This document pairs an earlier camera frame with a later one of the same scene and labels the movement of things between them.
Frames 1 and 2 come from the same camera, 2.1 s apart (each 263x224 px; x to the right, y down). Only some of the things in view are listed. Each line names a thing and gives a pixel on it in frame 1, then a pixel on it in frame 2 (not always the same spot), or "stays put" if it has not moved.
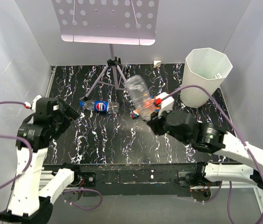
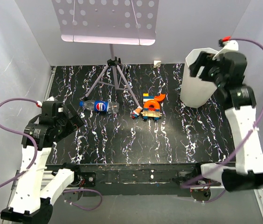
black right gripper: x=155 y=122 -> x=200 y=61
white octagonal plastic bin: x=206 y=67 stays put
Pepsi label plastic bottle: x=100 y=106 stays put
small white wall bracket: x=156 y=64 stays put
